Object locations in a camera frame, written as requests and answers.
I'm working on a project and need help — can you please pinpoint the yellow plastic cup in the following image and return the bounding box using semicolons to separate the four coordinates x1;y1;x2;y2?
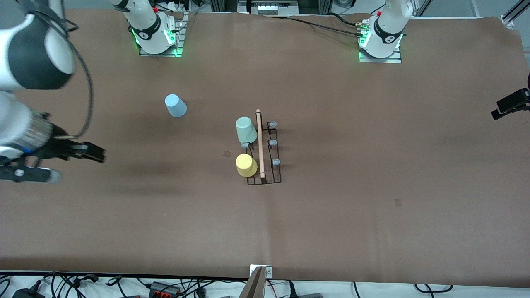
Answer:
236;154;258;178

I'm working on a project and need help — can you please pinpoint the mint green plastic cup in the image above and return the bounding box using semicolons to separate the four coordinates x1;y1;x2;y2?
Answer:
236;117;258;144

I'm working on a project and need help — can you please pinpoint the black wire cup holder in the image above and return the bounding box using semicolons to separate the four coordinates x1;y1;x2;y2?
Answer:
240;109;282;185

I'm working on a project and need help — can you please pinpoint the light blue plastic cup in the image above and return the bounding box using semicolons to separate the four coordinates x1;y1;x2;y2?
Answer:
164;94;188;118

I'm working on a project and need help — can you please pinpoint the black power adapter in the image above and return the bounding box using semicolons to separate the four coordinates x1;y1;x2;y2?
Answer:
12;288;45;298

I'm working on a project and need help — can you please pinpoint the black orange connector block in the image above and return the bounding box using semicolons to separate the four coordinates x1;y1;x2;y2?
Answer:
148;281;181;297

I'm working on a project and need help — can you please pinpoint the brown table mat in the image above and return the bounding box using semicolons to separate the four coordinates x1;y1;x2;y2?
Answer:
0;9;530;288

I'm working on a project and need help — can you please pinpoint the white electronic device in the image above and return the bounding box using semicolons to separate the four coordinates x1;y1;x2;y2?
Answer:
251;0;299;15

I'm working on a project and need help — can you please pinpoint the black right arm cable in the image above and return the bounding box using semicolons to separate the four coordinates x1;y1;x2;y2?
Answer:
17;0;94;139

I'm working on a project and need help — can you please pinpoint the tangled black cable bundle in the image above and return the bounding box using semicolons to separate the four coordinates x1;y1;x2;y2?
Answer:
0;271;139;298

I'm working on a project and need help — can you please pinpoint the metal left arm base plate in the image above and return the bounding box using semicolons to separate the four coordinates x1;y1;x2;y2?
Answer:
359;46;402;64

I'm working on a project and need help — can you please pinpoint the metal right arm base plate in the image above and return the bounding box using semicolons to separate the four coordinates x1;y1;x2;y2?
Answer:
139;12;186;57

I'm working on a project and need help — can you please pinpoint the thick black cable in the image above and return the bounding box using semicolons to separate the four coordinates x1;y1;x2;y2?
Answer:
329;12;367;28

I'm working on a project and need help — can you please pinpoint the black cable loop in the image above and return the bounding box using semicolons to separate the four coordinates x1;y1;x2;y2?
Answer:
414;283;454;294

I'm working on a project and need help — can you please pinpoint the aluminium frame rack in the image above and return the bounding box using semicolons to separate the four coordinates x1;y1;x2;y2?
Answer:
210;0;332;16

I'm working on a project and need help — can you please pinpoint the grey camera mount pole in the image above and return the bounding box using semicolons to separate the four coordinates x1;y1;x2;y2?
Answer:
238;266;266;298

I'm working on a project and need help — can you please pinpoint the small metal bracket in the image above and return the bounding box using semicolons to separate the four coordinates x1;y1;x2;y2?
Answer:
250;265;273;279

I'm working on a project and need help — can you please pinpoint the thin black cable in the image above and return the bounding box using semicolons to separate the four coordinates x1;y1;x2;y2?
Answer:
263;15;365;38

